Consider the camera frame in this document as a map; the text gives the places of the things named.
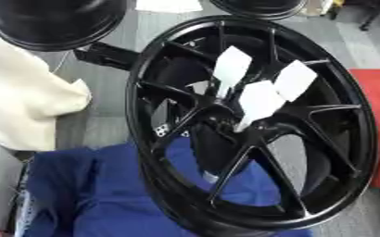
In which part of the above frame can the black spoked wheel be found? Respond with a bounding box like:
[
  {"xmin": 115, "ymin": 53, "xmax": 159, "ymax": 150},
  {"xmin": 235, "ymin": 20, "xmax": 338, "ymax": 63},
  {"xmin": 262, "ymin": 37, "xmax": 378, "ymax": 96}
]
[{"xmin": 123, "ymin": 14, "xmax": 380, "ymax": 237}]

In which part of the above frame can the cream white cloth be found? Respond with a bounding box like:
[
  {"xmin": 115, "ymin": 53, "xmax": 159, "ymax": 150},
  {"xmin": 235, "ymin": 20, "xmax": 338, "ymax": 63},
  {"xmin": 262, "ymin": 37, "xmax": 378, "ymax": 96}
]
[{"xmin": 0, "ymin": 29, "xmax": 95, "ymax": 153}]

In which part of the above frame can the black wheel stand bracket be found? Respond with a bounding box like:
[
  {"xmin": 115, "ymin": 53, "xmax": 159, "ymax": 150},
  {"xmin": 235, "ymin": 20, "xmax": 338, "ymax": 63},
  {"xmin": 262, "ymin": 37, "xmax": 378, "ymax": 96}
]
[{"xmin": 71, "ymin": 42, "xmax": 142, "ymax": 71}]

